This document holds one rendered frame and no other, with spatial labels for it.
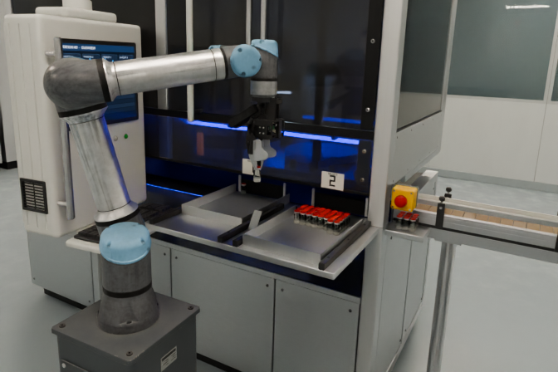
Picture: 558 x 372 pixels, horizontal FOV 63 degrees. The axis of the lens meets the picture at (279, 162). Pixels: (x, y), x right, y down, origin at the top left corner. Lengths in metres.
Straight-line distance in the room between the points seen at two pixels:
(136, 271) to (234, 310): 0.97
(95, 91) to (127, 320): 0.54
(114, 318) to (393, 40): 1.11
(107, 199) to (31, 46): 0.64
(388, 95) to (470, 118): 4.64
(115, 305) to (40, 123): 0.74
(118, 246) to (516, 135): 5.43
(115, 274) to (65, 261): 1.66
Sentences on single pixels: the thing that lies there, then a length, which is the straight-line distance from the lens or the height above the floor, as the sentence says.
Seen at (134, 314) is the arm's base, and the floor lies 0.83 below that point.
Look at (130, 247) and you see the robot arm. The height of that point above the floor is 1.00.
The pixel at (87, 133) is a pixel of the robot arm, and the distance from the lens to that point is 1.20.
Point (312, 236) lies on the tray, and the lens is 1.49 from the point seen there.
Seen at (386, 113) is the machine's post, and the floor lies 1.27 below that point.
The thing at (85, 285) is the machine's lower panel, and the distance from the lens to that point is 2.73.
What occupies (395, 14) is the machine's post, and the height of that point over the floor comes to 1.58.
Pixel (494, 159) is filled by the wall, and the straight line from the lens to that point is 6.17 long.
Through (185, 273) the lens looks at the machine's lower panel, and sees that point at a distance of 2.16.
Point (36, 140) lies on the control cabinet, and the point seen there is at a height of 1.14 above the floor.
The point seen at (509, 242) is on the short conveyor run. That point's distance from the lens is 1.66.
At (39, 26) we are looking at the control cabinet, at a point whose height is 1.51.
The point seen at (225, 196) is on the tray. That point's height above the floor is 0.88.
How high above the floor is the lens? 1.44
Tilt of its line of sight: 13 degrees down
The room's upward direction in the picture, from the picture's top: 2 degrees clockwise
